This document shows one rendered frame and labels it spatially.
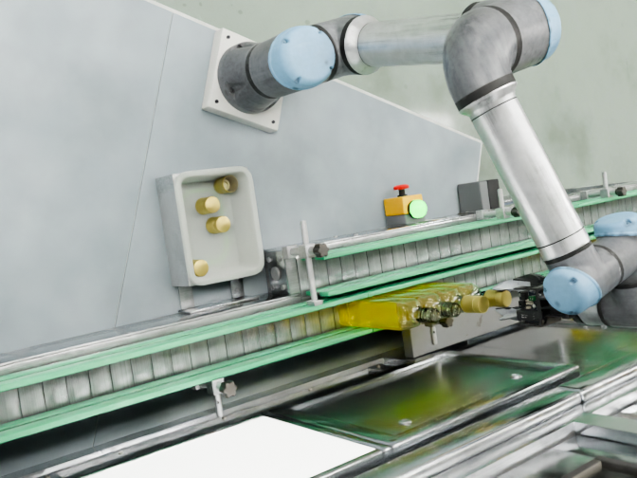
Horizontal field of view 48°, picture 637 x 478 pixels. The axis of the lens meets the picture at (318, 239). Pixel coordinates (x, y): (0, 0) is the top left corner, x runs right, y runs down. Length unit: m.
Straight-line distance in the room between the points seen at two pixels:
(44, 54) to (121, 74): 0.15
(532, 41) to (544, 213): 0.27
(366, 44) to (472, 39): 0.35
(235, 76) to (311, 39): 0.19
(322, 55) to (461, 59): 0.38
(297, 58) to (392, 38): 0.18
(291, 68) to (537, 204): 0.54
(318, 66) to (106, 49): 0.41
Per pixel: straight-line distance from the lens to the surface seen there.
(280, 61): 1.39
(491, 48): 1.12
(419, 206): 1.76
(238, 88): 1.53
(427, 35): 1.32
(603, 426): 1.19
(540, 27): 1.22
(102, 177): 1.45
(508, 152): 1.11
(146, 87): 1.51
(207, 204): 1.46
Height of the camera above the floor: 2.10
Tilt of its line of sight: 53 degrees down
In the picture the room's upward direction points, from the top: 86 degrees clockwise
